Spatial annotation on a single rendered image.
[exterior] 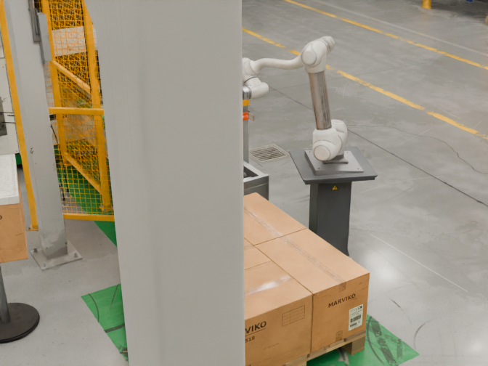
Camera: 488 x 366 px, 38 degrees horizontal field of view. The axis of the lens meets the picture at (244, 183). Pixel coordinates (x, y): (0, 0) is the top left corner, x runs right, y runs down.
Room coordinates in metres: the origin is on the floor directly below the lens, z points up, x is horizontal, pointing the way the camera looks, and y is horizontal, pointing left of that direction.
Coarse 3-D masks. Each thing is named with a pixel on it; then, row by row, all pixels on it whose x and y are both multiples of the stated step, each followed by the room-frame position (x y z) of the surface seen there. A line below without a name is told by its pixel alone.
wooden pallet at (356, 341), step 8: (352, 336) 3.32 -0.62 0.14; (360, 336) 3.35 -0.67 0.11; (336, 344) 3.26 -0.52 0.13; (344, 344) 3.29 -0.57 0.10; (352, 344) 3.32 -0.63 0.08; (360, 344) 3.35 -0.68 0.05; (312, 352) 3.17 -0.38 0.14; (320, 352) 3.20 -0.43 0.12; (352, 352) 3.32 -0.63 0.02; (296, 360) 3.11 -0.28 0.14; (304, 360) 3.14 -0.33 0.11
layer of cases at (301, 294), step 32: (256, 192) 4.38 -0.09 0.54; (256, 224) 3.93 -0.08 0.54; (288, 224) 3.93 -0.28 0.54; (256, 256) 3.55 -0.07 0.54; (288, 256) 3.54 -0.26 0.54; (320, 256) 3.54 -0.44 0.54; (256, 288) 3.22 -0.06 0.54; (288, 288) 3.21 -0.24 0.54; (320, 288) 3.21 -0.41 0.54; (352, 288) 3.31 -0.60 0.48; (256, 320) 2.98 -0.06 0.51; (288, 320) 3.08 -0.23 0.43; (320, 320) 3.19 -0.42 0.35; (352, 320) 3.32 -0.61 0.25; (256, 352) 2.98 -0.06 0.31; (288, 352) 3.08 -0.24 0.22
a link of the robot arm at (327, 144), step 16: (304, 48) 4.26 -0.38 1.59; (320, 48) 4.25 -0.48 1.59; (304, 64) 4.22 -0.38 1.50; (320, 64) 4.23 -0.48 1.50; (320, 80) 4.24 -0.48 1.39; (320, 96) 4.23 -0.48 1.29; (320, 112) 4.22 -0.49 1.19; (320, 128) 4.21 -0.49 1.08; (320, 144) 4.14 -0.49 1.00; (336, 144) 4.19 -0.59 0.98
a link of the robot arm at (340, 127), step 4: (332, 120) 4.43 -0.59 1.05; (336, 120) 4.45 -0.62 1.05; (332, 124) 4.37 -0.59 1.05; (336, 124) 4.37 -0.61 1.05; (340, 124) 4.37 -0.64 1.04; (344, 124) 4.40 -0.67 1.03; (336, 128) 4.35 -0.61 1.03; (340, 128) 4.35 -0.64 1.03; (344, 128) 4.37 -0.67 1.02; (340, 132) 4.34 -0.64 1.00; (344, 132) 4.36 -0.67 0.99; (340, 136) 4.32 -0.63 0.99; (344, 136) 4.35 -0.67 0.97; (344, 140) 4.35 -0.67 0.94; (344, 144) 4.36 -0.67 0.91; (344, 148) 4.38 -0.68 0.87; (340, 152) 4.36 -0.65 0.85
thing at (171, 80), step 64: (128, 0) 0.67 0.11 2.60; (192, 0) 0.69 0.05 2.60; (128, 64) 0.68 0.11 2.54; (192, 64) 0.69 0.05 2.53; (128, 128) 0.69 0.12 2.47; (192, 128) 0.69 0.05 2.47; (128, 192) 0.71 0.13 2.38; (192, 192) 0.68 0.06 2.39; (128, 256) 0.72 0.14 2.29; (192, 256) 0.68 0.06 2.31; (128, 320) 0.74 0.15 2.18; (192, 320) 0.68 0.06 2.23
